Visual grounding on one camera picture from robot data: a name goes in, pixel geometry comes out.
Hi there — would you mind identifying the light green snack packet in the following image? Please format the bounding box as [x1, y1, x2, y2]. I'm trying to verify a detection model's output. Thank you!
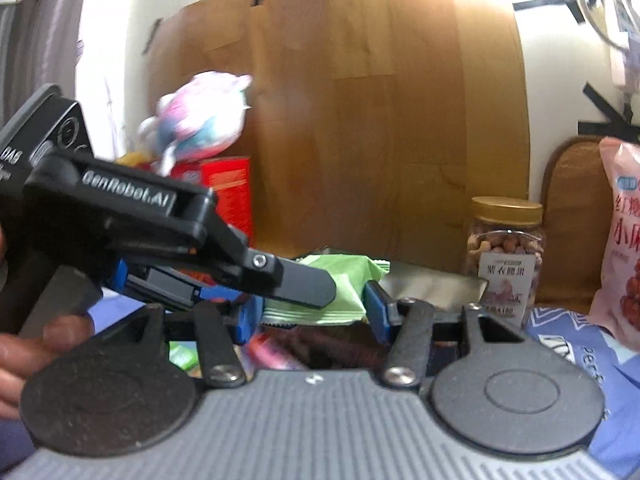
[262, 254, 391, 328]

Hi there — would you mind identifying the clear nut jar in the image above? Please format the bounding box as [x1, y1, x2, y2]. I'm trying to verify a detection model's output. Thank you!
[466, 196, 546, 328]

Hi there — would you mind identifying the black cardboard box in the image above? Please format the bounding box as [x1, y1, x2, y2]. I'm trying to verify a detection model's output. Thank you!
[295, 247, 491, 321]

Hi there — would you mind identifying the pink snack bag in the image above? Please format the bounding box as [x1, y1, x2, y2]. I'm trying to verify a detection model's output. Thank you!
[587, 136, 640, 336]

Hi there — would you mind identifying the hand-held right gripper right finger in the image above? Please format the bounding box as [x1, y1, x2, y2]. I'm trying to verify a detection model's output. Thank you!
[364, 280, 526, 389]

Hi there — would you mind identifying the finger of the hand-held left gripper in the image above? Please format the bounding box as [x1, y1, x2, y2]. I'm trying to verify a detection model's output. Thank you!
[105, 257, 251, 313]
[150, 212, 337, 309]

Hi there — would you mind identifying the pink yellow snack packet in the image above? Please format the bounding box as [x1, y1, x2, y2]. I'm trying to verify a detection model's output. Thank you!
[247, 332, 301, 371]

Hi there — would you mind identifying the person's left hand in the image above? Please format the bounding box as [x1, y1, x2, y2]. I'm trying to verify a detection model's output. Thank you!
[0, 315, 96, 418]

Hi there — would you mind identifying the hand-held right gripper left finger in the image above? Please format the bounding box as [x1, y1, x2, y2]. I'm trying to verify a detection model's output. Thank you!
[107, 297, 266, 390]

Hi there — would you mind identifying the pastel plush toy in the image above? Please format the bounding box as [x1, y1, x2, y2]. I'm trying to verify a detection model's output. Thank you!
[137, 71, 253, 176]

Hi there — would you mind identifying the wooden board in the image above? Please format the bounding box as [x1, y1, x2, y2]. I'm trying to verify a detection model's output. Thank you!
[147, 0, 531, 273]

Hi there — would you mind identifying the red gift box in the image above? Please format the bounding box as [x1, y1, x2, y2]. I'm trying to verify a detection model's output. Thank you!
[145, 156, 252, 241]

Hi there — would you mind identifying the blue printed blanket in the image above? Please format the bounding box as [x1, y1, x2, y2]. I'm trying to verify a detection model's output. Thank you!
[0, 285, 640, 480]

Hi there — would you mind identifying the clear bag purple cake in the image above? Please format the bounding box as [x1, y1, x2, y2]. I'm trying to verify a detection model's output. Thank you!
[287, 325, 401, 371]

